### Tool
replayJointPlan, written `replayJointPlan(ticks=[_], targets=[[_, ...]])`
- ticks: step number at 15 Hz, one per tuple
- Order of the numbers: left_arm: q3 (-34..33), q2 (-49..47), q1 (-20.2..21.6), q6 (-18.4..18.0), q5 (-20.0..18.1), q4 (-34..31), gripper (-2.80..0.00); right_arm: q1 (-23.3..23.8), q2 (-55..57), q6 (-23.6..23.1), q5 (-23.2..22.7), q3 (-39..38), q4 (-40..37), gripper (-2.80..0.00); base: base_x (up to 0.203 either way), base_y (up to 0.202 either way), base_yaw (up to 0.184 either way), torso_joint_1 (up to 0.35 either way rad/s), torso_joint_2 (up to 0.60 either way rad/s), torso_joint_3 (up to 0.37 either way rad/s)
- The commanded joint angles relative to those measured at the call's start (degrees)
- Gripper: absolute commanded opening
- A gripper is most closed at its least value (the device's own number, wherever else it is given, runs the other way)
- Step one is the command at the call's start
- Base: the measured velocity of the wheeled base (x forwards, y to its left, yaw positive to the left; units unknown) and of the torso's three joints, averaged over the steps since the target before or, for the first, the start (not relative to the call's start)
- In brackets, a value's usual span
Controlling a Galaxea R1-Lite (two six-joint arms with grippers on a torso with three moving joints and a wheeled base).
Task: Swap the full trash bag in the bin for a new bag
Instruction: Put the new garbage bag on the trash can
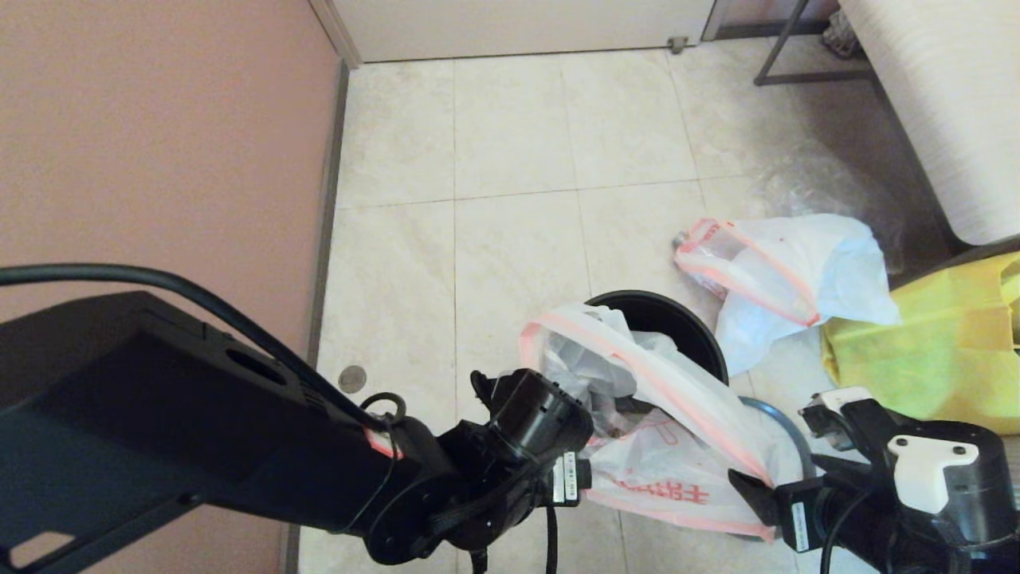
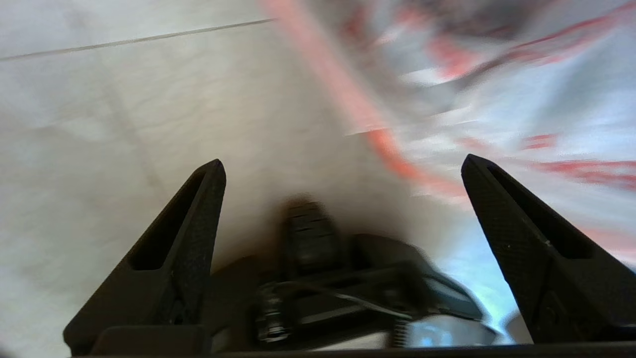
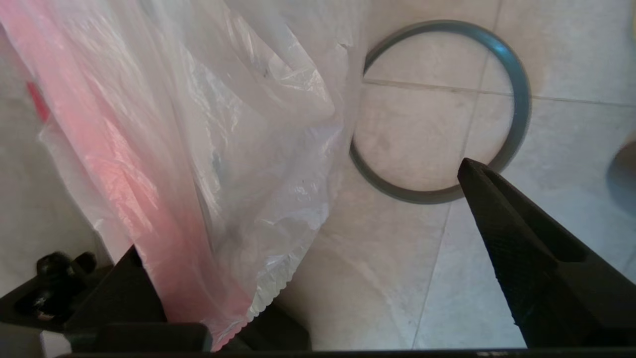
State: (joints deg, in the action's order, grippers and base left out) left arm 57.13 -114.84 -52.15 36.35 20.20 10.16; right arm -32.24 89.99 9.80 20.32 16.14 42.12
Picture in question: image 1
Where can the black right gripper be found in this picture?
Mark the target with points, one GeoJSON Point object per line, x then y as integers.
{"type": "Point", "coordinates": [821, 510]}

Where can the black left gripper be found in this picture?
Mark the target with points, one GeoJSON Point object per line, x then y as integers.
{"type": "Point", "coordinates": [584, 478]}

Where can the used trash bag red print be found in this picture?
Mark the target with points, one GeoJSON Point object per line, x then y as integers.
{"type": "Point", "coordinates": [829, 263]}

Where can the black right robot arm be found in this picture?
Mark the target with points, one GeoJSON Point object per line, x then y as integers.
{"type": "Point", "coordinates": [972, 502]}

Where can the black round trash bin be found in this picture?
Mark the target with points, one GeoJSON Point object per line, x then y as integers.
{"type": "Point", "coordinates": [677, 319]}

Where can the yellow fabric bag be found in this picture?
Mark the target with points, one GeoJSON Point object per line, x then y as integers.
{"type": "Point", "coordinates": [916, 359]}

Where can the clear plastic bag dark contents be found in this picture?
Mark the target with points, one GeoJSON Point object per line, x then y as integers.
{"type": "Point", "coordinates": [821, 187]}

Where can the round metal floor socket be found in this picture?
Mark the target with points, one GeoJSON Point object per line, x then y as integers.
{"type": "Point", "coordinates": [352, 379]}

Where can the small metal door stop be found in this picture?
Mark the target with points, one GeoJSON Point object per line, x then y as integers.
{"type": "Point", "coordinates": [677, 46]}

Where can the cream textured table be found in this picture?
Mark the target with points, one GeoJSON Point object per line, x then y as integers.
{"type": "Point", "coordinates": [948, 96]}

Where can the white door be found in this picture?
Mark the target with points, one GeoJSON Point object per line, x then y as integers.
{"type": "Point", "coordinates": [518, 28]}

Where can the grey patterned slipper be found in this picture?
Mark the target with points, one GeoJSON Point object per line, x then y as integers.
{"type": "Point", "coordinates": [841, 36]}

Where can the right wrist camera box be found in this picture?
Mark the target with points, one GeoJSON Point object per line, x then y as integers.
{"type": "Point", "coordinates": [825, 426]}

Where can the grey metal frame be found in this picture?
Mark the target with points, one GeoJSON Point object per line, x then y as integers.
{"type": "Point", "coordinates": [805, 79]}

